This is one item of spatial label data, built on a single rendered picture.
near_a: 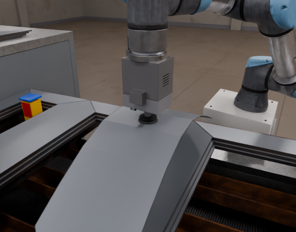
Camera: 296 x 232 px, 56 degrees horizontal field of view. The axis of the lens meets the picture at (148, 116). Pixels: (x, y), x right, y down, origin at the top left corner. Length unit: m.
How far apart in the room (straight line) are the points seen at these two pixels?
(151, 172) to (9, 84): 0.98
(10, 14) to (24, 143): 8.99
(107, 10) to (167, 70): 10.90
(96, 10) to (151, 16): 11.24
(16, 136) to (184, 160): 0.53
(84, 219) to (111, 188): 0.07
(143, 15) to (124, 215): 0.34
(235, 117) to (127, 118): 0.71
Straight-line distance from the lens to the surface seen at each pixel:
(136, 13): 0.51
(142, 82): 0.54
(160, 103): 0.54
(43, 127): 1.00
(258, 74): 1.26
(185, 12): 0.59
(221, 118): 1.26
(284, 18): 0.88
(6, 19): 9.74
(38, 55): 1.46
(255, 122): 1.24
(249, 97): 1.29
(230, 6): 0.91
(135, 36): 0.52
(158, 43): 0.52
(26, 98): 1.16
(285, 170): 1.12
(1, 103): 1.27
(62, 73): 1.59
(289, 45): 1.03
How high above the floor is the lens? 1.28
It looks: 26 degrees down
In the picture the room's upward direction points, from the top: straight up
